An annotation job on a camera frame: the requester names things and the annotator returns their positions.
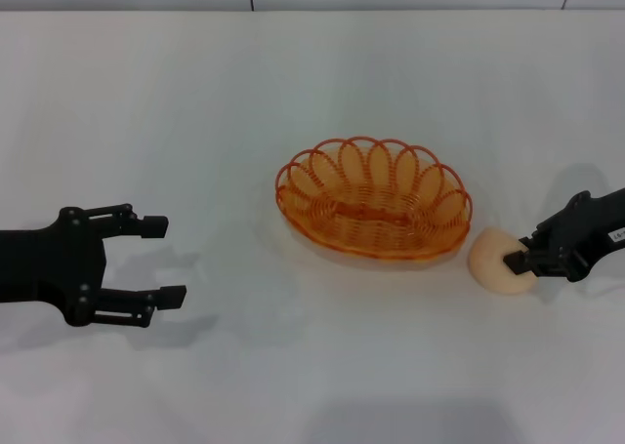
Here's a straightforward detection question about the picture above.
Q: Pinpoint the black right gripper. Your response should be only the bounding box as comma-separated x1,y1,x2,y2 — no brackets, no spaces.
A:
502,186,625,284

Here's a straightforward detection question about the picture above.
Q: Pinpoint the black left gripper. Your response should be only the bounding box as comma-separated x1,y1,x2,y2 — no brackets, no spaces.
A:
0,202,188,330

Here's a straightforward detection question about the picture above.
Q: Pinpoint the pale round bread bun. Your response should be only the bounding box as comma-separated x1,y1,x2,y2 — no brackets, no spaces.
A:
467,227,539,296

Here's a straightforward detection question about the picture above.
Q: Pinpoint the orange woven wire basket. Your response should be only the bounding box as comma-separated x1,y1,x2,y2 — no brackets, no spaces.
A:
273,134,476,264

